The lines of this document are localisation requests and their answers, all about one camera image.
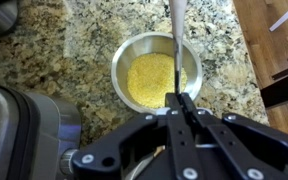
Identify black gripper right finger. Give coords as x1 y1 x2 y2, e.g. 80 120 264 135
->
180 93 288 180

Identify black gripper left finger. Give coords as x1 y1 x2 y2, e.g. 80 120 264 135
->
72 93 202 180

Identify silver metal spoon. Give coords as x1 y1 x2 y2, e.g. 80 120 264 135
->
169 0 187 95

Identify steel bowl with yellow grains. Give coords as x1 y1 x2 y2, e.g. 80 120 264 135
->
110 31 204 115

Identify black clamp tools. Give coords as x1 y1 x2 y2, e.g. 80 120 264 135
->
261 69 288 108

